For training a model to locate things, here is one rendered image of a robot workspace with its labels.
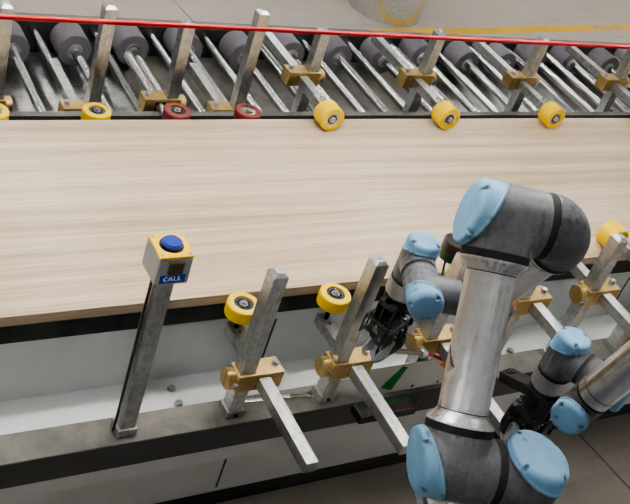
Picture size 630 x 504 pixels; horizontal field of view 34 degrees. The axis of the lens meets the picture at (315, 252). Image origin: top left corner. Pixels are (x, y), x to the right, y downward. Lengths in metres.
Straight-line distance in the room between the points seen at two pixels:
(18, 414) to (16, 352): 0.16
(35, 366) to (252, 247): 0.60
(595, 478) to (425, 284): 1.89
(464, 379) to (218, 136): 1.44
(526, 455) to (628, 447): 2.27
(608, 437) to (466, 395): 2.32
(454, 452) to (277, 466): 1.41
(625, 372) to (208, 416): 0.93
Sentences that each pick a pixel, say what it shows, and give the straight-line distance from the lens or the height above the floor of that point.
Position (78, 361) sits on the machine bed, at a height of 0.72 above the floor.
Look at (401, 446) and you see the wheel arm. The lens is 2.29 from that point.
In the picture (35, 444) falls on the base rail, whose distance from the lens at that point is 2.23.
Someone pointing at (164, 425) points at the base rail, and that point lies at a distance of 2.31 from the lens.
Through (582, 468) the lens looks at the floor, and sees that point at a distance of 3.79.
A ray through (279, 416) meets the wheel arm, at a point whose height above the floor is 0.83.
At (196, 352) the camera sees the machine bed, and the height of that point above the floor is 0.70.
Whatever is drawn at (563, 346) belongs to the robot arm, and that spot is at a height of 1.16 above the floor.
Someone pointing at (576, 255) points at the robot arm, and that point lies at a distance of 1.76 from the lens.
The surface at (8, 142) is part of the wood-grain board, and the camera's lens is 2.70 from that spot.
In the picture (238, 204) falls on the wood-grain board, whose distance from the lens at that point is 2.66.
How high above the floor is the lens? 2.39
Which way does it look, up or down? 35 degrees down
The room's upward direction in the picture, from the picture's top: 20 degrees clockwise
